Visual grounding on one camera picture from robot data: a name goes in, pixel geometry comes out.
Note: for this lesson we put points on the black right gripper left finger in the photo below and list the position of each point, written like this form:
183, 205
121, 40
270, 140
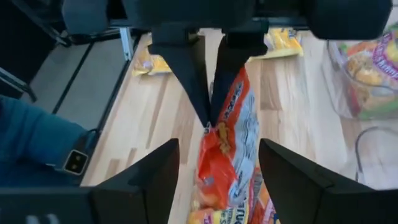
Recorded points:
140, 199

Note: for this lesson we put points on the yellow Maruchan chicken ramen packet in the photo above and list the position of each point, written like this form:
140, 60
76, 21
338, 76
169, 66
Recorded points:
155, 67
283, 43

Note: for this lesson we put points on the black aluminium rig frame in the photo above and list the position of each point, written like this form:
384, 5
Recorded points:
18, 84

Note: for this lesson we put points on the silver corner bracket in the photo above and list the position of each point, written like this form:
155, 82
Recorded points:
127, 43

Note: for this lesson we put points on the person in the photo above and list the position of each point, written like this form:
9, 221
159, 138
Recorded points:
31, 137

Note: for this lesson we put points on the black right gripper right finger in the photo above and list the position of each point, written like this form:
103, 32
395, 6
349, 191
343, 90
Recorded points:
304, 199

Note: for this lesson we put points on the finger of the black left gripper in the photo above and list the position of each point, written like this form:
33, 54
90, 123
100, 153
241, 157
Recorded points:
233, 56
186, 68

